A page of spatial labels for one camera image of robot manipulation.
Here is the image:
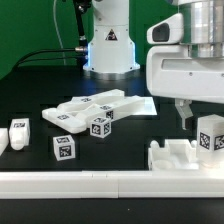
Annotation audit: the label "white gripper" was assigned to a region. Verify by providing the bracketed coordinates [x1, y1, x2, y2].
[146, 45, 224, 130]

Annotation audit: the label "white chair seat part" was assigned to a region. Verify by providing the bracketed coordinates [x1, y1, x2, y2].
[148, 139, 204, 171]

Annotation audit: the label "white flat chair part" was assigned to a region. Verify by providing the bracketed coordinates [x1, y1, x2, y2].
[42, 108, 87, 134]

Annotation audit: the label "white flat plate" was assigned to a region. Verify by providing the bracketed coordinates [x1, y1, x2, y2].
[136, 97, 157, 116]

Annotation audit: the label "white long bar part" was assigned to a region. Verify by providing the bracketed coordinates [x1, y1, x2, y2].
[76, 96, 145, 124]

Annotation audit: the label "white tagged cube middle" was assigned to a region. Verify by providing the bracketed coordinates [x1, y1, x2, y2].
[90, 117, 111, 138]

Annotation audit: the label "white tagged cube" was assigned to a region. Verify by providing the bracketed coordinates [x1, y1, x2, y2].
[90, 117, 111, 138]
[53, 135, 75, 161]

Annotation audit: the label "white bar part upper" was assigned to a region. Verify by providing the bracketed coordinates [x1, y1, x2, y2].
[57, 89, 124, 112]

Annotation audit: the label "white tagged cube front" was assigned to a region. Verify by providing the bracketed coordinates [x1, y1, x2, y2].
[53, 135, 75, 161]

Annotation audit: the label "white left fence piece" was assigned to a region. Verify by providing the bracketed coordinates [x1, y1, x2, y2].
[0, 128, 9, 156]

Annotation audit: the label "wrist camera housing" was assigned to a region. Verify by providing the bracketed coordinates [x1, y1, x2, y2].
[147, 13, 184, 45]

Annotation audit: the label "white front fence rail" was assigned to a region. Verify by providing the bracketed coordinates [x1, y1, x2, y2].
[0, 171, 224, 199]

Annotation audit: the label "black cables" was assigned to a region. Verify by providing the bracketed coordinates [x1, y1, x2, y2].
[12, 47, 89, 70]

